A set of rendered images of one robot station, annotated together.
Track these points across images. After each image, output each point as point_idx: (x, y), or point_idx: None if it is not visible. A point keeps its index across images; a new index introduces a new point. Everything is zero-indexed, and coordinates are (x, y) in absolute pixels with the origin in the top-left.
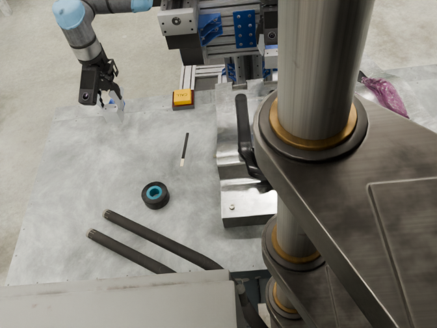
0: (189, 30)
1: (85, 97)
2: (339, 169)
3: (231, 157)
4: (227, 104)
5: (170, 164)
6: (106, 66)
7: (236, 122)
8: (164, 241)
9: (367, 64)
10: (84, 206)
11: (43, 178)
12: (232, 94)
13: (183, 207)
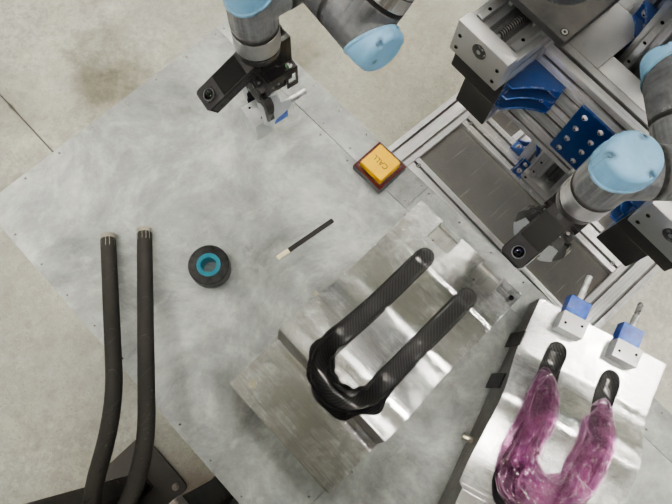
0: (487, 78)
1: (206, 96)
2: None
3: (302, 338)
4: (399, 249)
5: (269, 242)
6: (278, 71)
7: (378, 286)
8: (141, 347)
9: (640, 384)
10: (136, 193)
11: (133, 105)
12: (420, 241)
13: (223, 311)
